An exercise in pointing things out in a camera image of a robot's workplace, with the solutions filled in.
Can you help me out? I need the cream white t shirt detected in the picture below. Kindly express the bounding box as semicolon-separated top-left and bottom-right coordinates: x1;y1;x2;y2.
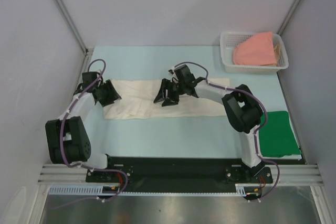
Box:
103;79;226;120

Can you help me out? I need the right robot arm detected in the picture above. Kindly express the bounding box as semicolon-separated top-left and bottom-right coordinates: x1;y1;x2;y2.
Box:
153;63;268;183

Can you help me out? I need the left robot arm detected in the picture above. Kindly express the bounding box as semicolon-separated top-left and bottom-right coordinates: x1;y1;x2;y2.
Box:
45;72;121;182

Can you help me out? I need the white plastic basket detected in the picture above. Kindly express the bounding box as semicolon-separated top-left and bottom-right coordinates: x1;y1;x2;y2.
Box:
220;31;289;74

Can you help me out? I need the pink t shirt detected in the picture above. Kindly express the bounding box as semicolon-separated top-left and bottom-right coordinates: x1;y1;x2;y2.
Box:
233;31;276;66

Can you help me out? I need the beige t shirt in basket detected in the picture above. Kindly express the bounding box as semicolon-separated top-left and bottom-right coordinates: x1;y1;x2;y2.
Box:
274;43;281;67

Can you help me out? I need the green folded t shirt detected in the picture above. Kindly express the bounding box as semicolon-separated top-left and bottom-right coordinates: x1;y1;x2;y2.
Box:
259;111;301;158

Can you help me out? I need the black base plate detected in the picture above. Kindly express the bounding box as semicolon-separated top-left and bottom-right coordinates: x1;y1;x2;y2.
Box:
54;155;307;183

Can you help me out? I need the left aluminium corner post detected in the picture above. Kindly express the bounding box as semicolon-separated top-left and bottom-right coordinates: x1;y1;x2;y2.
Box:
39;0;93;56

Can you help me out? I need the aluminium corner post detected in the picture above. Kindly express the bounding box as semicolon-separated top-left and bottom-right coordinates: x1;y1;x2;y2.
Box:
39;0;93;56
277;0;320;36

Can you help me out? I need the white slotted cable duct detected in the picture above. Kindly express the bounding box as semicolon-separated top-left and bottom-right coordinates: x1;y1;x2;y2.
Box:
49;185;120;196

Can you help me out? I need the aluminium frame rail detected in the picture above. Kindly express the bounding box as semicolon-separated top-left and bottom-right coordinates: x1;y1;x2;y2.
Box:
37;164;323;186

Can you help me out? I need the right aluminium corner post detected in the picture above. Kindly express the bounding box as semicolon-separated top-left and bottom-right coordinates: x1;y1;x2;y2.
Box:
277;0;320;36

